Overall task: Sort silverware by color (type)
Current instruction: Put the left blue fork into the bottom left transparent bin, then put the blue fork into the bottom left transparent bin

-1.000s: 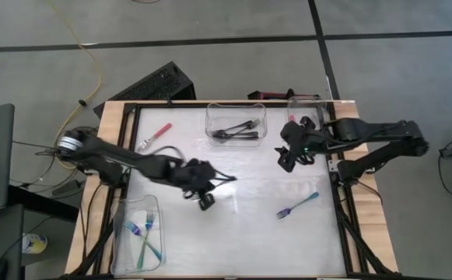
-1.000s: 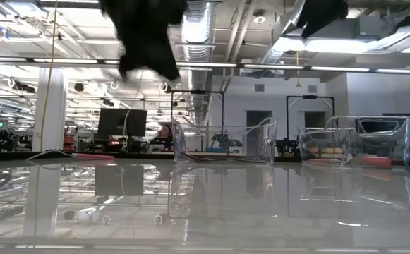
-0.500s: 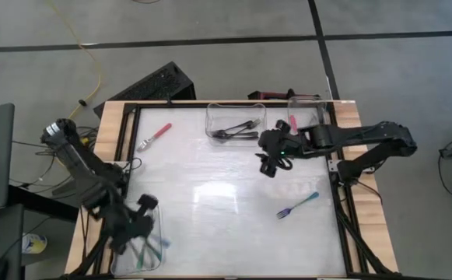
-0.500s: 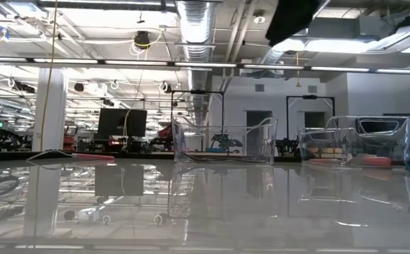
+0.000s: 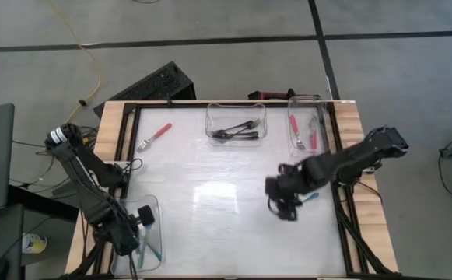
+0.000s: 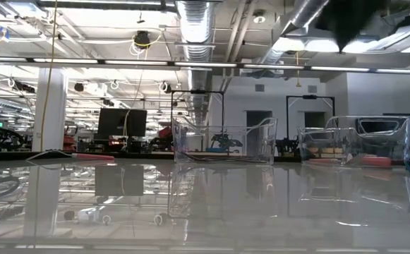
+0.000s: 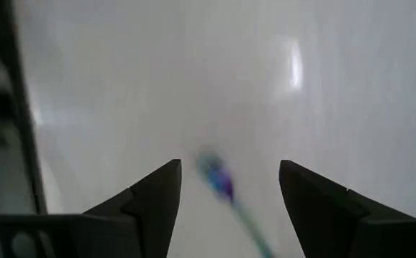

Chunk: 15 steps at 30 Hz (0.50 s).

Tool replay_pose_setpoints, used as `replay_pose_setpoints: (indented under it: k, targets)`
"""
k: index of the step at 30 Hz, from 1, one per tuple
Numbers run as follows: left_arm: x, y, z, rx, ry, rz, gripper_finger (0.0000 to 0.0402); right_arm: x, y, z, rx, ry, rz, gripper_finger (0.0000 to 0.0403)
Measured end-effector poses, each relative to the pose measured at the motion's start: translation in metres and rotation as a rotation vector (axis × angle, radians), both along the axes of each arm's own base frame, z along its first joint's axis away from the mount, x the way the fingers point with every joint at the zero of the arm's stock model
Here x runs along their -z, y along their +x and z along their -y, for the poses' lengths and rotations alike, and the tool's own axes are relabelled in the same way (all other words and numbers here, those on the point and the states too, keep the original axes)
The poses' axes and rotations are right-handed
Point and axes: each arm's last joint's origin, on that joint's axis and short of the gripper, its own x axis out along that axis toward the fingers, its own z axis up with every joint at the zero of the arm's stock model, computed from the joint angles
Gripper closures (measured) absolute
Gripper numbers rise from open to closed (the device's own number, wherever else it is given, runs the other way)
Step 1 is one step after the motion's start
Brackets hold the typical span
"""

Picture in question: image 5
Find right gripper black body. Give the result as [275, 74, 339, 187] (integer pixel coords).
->
[266, 161, 316, 201]

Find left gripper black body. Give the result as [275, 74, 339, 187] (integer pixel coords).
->
[100, 205, 157, 257]

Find red-handled silver fork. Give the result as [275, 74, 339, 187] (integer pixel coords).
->
[289, 114, 307, 152]
[136, 122, 173, 153]
[308, 115, 321, 152]

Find clear plastic bin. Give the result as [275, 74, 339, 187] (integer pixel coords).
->
[205, 102, 268, 148]
[110, 194, 164, 275]
[286, 96, 330, 159]

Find light wooden table border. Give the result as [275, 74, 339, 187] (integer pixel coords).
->
[65, 99, 400, 279]

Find black side desk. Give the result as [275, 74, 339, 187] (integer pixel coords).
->
[0, 184, 79, 280]

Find white and yellow roll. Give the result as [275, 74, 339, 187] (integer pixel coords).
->
[21, 232, 49, 255]

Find short black floor tape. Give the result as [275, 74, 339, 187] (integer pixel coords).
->
[307, 0, 342, 100]

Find black computer tower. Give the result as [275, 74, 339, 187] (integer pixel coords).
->
[93, 61, 198, 119]

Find long black floor tape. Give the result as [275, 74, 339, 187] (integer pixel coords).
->
[0, 30, 452, 54]

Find black aluminium table frame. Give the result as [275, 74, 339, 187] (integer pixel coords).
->
[112, 100, 404, 280]

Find yellow cable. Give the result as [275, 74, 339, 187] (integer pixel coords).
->
[45, 0, 103, 125]

